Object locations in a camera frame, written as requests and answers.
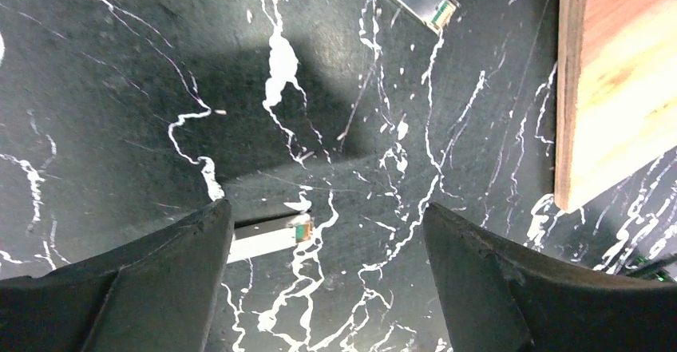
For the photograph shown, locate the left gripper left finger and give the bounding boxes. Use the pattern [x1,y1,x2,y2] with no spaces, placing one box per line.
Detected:
[1,200,234,351]

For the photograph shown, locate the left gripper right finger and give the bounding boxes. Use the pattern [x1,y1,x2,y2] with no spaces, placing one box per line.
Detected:
[422,203,676,351]

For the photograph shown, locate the silver SFP module middle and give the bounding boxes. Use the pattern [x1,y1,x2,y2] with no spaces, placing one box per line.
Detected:
[227,213,314,263]

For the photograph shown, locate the wooden base board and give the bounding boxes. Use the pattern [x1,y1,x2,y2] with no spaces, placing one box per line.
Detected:
[554,0,676,212]

